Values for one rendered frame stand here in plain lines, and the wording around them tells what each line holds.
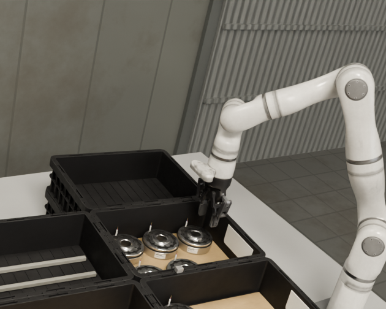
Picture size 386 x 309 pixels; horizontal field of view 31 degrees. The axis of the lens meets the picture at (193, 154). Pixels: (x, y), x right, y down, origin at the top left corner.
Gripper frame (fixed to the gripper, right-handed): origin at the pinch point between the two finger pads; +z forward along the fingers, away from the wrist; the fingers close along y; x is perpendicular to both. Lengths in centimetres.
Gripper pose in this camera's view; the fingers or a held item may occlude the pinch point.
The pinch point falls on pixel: (208, 216)
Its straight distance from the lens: 197.2
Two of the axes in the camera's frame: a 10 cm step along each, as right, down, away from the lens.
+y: -5.1, -4.8, 7.1
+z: -2.1, 8.8, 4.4
